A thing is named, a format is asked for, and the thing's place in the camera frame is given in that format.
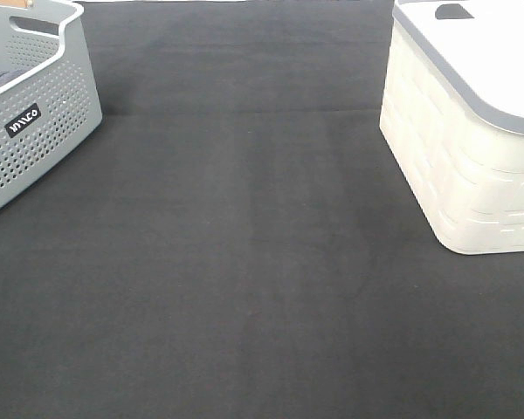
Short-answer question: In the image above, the black table cloth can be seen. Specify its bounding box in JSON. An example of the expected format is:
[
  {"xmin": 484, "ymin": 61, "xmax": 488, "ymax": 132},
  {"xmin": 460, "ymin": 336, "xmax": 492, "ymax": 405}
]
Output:
[{"xmin": 0, "ymin": 1, "xmax": 524, "ymax": 418}]

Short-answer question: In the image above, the cream lidded storage box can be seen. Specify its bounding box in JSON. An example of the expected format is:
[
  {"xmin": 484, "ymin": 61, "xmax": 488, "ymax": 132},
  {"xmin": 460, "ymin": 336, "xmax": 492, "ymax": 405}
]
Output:
[{"xmin": 379, "ymin": 1, "xmax": 524, "ymax": 254}]

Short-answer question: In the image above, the grey perforated plastic basket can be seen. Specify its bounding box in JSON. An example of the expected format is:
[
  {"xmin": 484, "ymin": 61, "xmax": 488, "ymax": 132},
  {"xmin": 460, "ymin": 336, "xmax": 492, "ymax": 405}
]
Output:
[{"xmin": 0, "ymin": 1, "xmax": 102, "ymax": 209}]

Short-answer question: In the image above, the wooden basket handle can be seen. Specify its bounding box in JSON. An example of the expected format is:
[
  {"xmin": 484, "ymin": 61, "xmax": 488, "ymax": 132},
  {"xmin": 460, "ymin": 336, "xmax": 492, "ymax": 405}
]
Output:
[{"xmin": 0, "ymin": 0, "xmax": 34, "ymax": 9}]

